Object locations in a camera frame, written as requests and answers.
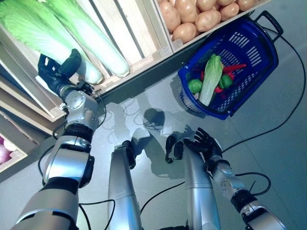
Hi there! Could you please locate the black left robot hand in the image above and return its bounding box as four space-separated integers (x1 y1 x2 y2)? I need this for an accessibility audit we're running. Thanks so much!
37 48 83 91

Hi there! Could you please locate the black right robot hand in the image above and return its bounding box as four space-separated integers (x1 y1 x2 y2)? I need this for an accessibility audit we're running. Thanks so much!
183 127 223 160

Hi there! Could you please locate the blue plastic shopping basket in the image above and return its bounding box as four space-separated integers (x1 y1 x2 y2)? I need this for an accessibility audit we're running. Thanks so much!
177 11 283 120

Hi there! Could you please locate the silver right robot leg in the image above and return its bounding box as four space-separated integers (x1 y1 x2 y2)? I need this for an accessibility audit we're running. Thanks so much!
165 135 221 230

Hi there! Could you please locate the silver robot leg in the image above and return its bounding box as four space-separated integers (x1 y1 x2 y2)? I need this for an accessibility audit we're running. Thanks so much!
107 128 154 230
165 135 221 230

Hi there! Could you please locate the wooden display rack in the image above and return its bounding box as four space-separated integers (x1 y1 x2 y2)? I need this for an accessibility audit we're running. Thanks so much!
0 0 274 144

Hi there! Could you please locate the green bell pepper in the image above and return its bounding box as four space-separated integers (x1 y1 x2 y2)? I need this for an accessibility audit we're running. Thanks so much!
218 74 233 89
187 79 203 94

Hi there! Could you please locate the small napa cabbage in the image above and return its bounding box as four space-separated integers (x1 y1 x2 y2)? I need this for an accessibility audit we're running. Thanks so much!
198 54 225 107

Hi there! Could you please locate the long red chili pepper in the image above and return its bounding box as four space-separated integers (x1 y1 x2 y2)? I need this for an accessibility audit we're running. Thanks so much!
223 63 247 73

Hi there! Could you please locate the wooden slat crate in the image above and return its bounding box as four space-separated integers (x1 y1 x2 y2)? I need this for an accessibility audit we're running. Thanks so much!
153 0 273 54
0 112 28 177
0 0 176 123

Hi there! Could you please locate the silver left robot leg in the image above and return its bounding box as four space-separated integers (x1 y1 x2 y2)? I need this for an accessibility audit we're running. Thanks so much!
107 128 154 230

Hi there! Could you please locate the purple white turnip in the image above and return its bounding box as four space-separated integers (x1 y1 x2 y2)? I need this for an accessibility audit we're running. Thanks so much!
0 146 12 165

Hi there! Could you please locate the tan potato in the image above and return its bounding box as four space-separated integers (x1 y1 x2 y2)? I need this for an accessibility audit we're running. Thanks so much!
158 1 181 33
237 0 256 12
194 10 221 33
172 23 198 44

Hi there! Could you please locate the black floor cable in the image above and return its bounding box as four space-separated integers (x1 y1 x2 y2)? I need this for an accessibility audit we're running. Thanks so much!
222 26 303 154

